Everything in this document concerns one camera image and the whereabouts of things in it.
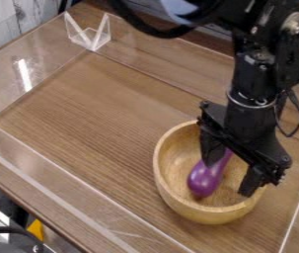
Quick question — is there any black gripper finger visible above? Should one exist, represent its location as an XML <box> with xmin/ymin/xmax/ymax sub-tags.
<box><xmin>199</xmin><ymin>128</ymin><xmax>226</xmax><ymax>167</ymax></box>
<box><xmin>239</xmin><ymin>164</ymin><xmax>266</xmax><ymax>198</ymax></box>

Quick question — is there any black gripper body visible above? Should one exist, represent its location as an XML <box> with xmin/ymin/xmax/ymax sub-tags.
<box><xmin>197</xmin><ymin>101</ymin><xmax>293</xmax><ymax>185</ymax></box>

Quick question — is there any purple toy eggplant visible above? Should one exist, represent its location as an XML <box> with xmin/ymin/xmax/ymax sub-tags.
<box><xmin>187</xmin><ymin>149</ymin><xmax>234</xmax><ymax>198</ymax></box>

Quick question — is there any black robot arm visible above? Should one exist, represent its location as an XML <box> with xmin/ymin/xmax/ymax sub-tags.
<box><xmin>107</xmin><ymin>0</ymin><xmax>299</xmax><ymax>197</ymax></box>

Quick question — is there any brown wooden bowl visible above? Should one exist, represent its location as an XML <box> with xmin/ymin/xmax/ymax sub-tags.
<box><xmin>153</xmin><ymin>121</ymin><xmax>266</xmax><ymax>224</ymax></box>

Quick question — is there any yellow tag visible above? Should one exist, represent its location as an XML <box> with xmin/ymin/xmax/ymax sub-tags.
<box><xmin>27</xmin><ymin>219</ymin><xmax>46</xmax><ymax>241</ymax></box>

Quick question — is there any black metal base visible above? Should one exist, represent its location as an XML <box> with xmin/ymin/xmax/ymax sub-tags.
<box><xmin>0</xmin><ymin>211</ymin><xmax>58</xmax><ymax>253</ymax></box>

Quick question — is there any clear acrylic corner bracket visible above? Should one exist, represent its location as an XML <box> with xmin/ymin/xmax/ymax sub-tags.
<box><xmin>63</xmin><ymin>13</ymin><xmax>111</xmax><ymax>51</ymax></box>

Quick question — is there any clear acrylic tray wall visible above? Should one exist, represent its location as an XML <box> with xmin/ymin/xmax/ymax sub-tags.
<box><xmin>0</xmin><ymin>5</ymin><xmax>299</xmax><ymax>253</ymax></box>

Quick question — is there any black cable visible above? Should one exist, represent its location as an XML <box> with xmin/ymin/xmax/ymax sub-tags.
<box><xmin>0</xmin><ymin>225</ymin><xmax>44</xmax><ymax>253</ymax></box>

